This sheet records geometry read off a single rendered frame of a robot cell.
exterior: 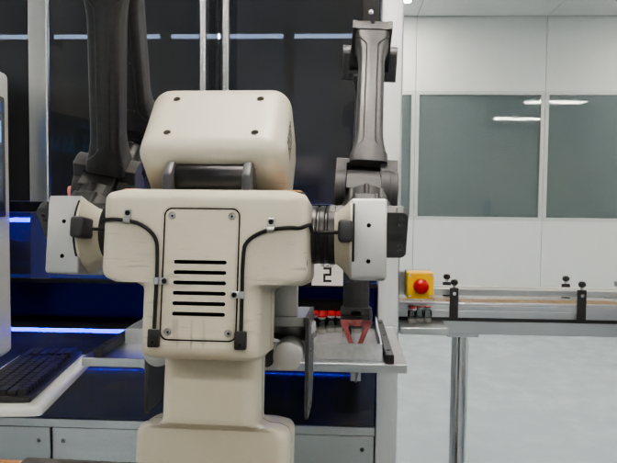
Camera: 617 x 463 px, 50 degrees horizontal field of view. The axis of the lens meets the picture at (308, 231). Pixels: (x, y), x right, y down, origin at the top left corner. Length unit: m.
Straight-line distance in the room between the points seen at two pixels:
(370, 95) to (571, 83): 5.69
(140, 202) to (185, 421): 0.31
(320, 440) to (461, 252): 4.75
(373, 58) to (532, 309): 1.00
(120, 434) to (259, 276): 1.20
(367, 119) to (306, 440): 1.04
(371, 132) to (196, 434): 0.55
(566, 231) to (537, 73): 1.52
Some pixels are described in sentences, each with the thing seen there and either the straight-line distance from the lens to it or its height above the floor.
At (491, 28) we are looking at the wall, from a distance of 6.71.
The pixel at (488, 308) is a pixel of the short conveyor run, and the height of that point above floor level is 0.92.
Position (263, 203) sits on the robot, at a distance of 0.86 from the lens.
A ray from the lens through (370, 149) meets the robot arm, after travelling 1.10.
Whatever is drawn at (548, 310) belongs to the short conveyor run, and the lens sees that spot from 1.99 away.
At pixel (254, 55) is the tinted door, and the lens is 1.84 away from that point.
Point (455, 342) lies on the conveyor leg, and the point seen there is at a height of 0.81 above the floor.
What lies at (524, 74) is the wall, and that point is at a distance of 6.70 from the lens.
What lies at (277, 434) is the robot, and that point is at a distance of 0.96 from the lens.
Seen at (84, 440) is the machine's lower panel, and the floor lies 0.54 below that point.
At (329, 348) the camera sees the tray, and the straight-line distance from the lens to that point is 1.44.
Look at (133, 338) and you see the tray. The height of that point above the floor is 0.89.
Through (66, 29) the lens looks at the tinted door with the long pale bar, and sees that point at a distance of 1.99.
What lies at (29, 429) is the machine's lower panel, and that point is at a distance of 2.08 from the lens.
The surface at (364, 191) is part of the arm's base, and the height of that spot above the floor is 1.24.
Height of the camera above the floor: 1.23
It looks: 3 degrees down
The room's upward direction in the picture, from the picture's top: 1 degrees clockwise
